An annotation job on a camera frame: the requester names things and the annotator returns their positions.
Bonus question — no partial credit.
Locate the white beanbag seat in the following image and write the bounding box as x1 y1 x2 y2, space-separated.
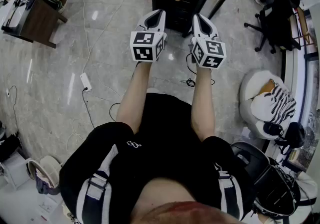
238 70 299 141

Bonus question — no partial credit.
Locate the person's right forearm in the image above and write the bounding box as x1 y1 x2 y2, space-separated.
190 66 216 142

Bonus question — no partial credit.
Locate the white box with black trim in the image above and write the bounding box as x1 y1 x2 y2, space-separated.
1 0 39 31

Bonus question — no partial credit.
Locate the black backpack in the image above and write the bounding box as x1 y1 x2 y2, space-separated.
230 141 302 219

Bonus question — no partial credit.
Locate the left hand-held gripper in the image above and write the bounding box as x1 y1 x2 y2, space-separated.
129 9 168 63

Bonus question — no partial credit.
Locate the person's black shirt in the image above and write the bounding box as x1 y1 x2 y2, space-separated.
59 92 256 224

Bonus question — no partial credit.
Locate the black striped white cloth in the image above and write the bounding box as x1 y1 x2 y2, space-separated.
250 84 298 125

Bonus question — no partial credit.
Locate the white power strip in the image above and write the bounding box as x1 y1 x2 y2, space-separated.
79 72 93 92

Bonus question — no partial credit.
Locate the white cable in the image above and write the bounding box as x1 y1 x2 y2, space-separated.
59 0 147 76

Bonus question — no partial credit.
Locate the black bag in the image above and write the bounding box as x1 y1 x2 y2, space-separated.
0 131 23 163

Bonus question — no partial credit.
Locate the black power strip cable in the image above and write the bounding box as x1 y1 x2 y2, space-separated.
81 88 96 129

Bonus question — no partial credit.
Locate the black office chair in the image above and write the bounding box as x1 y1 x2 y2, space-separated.
243 0 302 55

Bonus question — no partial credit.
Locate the person's left forearm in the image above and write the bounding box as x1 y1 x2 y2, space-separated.
115 61 152 135

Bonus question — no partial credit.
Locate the thin black wall cable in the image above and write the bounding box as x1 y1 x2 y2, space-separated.
5 85 20 134

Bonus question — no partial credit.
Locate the black coiled cable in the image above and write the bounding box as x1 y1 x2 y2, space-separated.
185 52 216 87

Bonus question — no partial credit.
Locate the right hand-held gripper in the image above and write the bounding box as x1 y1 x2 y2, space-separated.
191 13 227 70

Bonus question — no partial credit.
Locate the dark wooden table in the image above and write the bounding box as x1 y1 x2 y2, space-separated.
1 0 69 49

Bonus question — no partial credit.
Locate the white low cabinet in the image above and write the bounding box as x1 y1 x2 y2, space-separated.
0 151 33 190

